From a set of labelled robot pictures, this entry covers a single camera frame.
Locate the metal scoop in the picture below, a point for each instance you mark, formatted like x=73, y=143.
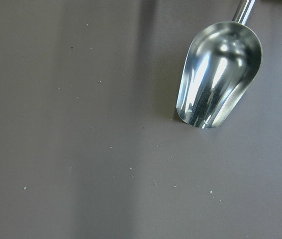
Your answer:
x=221, y=63

